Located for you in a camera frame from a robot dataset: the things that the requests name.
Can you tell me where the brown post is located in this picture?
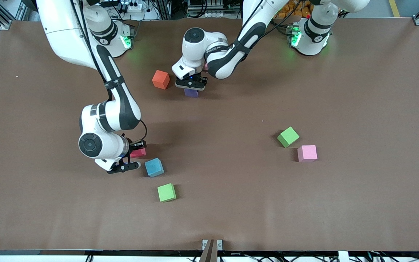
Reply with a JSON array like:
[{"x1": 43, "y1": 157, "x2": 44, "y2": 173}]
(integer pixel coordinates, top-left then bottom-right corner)
[{"x1": 199, "y1": 239, "x2": 218, "y2": 262}]

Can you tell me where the pile of orange items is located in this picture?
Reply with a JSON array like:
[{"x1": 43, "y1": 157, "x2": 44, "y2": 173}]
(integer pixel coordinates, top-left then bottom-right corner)
[{"x1": 275, "y1": 0, "x2": 312, "y2": 19}]

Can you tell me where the green foam cube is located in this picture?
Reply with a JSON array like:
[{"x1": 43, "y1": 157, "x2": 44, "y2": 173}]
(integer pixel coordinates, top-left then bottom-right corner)
[
  {"x1": 157, "y1": 183, "x2": 177, "y2": 203},
  {"x1": 277, "y1": 126, "x2": 300, "y2": 148}
]

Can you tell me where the grey rack equipment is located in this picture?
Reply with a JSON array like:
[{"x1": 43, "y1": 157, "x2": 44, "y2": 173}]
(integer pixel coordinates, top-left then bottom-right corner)
[{"x1": 187, "y1": 0, "x2": 229, "y2": 19}]

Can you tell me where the orange foam cube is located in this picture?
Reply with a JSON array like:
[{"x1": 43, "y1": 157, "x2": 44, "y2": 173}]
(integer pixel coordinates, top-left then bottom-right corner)
[{"x1": 152, "y1": 70, "x2": 171, "y2": 90}]

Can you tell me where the silver metal bracket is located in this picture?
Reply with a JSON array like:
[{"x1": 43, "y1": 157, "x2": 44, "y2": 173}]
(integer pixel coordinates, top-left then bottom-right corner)
[{"x1": 201, "y1": 239, "x2": 223, "y2": 251}]

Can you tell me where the light blue foam cube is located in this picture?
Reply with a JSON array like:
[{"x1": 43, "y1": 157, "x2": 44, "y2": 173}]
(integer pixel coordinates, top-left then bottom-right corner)
[{"x1": 144, "y1": 158, "x2": 165, "y2": 178}]

